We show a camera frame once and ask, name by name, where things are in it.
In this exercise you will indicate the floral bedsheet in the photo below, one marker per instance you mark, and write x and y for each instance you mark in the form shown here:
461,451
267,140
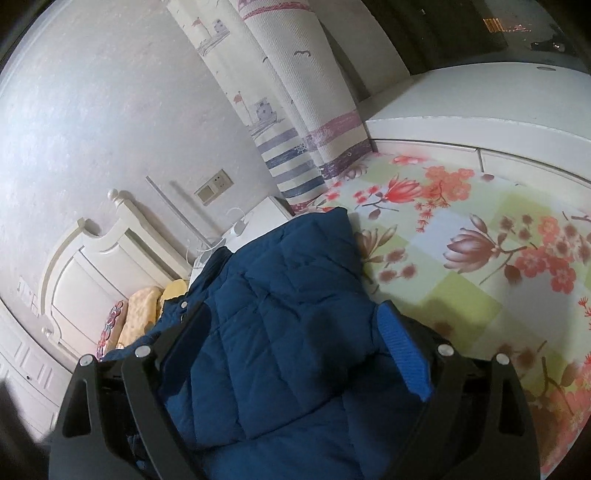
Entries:
485,258

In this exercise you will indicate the dark cabinet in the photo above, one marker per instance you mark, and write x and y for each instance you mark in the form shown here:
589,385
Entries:
461,32

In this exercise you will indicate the blue puffer jacket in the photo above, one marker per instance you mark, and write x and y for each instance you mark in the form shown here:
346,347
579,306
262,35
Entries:
286,332

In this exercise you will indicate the white bed frame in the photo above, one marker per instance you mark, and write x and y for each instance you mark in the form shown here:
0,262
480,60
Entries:
489,124

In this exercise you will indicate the white nightstand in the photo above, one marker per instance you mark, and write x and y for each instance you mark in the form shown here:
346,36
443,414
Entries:
263,217

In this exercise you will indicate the pale yellow patterned pillow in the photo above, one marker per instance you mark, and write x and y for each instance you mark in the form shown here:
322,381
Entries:
138,314

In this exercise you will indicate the bright yellow pillow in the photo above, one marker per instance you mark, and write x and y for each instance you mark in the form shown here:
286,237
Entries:
174,293

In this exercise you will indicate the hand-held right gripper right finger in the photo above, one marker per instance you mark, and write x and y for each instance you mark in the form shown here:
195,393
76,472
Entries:
402,357

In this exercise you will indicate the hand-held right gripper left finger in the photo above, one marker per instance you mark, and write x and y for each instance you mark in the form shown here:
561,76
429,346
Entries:
181,339

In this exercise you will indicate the white headboard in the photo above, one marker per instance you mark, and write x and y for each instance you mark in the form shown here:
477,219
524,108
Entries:
92,277

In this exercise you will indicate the white wall socket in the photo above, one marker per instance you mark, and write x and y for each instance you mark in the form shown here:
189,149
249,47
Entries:
27,293

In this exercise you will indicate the printed curtain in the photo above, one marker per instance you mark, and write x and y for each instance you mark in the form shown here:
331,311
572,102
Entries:
295,106

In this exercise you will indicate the floral pillow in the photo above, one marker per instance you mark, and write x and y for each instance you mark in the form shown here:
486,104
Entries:
111,327

